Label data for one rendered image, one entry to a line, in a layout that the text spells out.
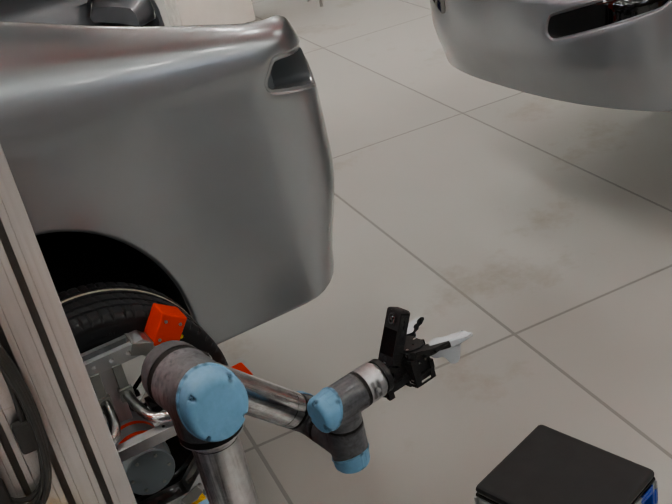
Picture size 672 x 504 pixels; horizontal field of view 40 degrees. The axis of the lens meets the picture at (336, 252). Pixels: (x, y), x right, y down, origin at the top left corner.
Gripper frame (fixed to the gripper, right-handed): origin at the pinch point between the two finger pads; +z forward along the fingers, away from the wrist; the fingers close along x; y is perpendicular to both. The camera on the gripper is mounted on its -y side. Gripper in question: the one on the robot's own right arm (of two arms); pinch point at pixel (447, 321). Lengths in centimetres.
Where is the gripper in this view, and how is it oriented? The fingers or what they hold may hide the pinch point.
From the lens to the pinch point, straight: 193.4
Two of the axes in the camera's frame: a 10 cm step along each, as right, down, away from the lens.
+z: 7.7, -4.2, 4.8
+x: 5.9, 1.5, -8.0
